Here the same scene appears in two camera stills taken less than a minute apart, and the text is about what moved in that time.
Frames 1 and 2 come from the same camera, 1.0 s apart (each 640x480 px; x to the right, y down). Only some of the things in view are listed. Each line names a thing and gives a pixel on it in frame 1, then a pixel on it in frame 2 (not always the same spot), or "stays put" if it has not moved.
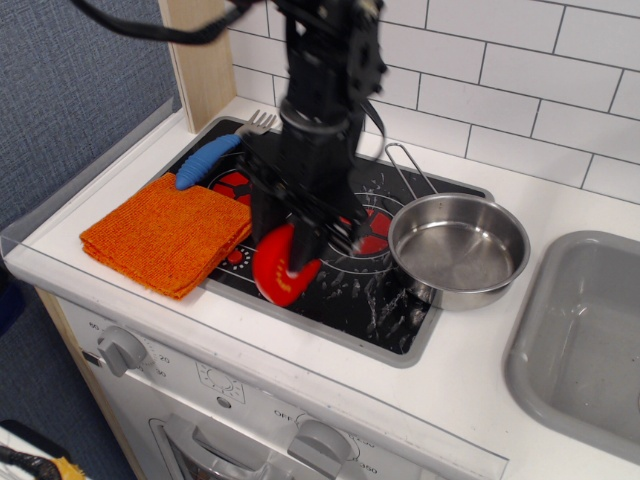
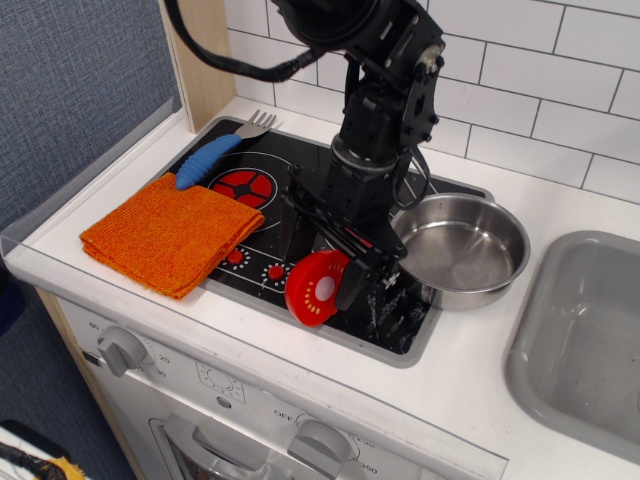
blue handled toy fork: x=255 y=126 stays put
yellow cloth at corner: x=68 y=471 stays put
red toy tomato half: x=271 y=259 to x=312 y=285
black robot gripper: x=303 y=165 to x=353 y=202
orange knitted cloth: x=168 y=238 stays put
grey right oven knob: x=320 y=446 stays put
